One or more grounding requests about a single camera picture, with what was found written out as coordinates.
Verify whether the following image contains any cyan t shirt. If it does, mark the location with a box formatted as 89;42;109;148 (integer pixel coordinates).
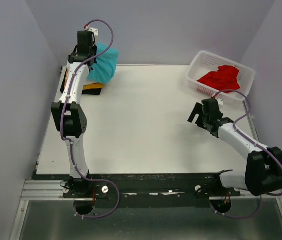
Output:
87;48;119;84

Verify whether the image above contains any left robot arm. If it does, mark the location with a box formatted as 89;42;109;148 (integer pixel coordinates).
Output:
51;27;98;198

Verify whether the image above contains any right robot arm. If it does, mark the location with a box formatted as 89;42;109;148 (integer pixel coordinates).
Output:
188;98;282;197

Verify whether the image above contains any folded yellow t shirt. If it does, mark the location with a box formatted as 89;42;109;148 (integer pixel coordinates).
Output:
60;70;104;92

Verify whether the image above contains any white plastic basket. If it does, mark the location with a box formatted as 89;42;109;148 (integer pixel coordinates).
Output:
185;50;255;97

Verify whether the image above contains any red t shirt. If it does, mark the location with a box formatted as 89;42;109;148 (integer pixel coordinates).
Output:
197;65;240;93

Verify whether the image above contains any folded black t shirt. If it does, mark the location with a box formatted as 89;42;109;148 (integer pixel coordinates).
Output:
59;74;102;96

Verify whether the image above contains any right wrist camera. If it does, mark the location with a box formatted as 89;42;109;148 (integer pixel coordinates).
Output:
216;98;224;106

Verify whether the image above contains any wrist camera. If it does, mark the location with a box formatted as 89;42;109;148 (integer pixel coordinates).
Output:
216;98;224;106
84;24;99;36

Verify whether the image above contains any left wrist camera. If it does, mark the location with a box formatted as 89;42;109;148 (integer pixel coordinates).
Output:
84;24;99;36

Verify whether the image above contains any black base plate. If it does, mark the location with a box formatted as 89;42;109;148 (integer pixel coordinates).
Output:
32;173;243;213

